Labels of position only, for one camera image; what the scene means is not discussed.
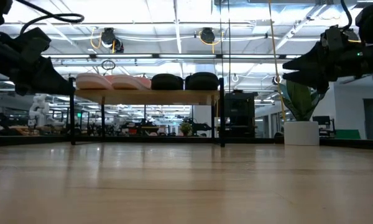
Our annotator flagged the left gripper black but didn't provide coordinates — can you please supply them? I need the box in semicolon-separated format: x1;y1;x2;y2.
0;27;76;96

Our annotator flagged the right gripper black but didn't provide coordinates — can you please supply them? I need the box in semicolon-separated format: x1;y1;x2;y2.
282;26;366;93

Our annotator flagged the black slide sandal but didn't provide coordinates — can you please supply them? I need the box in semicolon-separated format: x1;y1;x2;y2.
150;73;185;91
185;72;220;91

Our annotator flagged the wooden shelf with black legs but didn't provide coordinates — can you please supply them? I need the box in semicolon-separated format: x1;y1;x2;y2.
68;77;226;147

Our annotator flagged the white robot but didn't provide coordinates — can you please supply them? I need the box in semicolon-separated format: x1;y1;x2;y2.
29;91;65;128

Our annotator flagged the green snake plant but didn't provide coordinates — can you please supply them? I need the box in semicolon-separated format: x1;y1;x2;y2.
279;79;330;122

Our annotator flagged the black computer monitor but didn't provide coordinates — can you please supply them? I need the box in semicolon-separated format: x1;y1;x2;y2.
312;115;332;126

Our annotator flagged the white plant pot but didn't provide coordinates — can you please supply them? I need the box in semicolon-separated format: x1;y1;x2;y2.
283;120;320;146

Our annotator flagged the green panel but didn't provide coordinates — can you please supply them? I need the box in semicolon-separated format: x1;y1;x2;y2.
334;129;361;140

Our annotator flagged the small potted plant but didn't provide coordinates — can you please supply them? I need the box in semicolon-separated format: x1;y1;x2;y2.
179;121;194;137

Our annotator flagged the yellow cable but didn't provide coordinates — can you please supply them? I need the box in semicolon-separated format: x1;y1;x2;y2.
268;0;287;122

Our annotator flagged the black aluminium rig frame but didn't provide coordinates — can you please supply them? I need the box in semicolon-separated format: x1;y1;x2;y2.
0;134;373;151

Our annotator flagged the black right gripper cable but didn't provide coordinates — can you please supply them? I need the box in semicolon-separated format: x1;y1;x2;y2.
340;0;354;32

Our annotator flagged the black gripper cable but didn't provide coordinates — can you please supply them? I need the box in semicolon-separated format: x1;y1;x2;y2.
340;0;354;32
15;0;85;35

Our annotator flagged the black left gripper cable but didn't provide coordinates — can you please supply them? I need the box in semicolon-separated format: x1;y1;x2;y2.
15;0;85;35

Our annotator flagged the black ceiling cable reel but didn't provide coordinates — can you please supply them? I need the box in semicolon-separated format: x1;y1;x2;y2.
200;27;217;45
99;27;125;54

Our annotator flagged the thin black cable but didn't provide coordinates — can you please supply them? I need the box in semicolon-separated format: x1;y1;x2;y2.
228;0;232;78

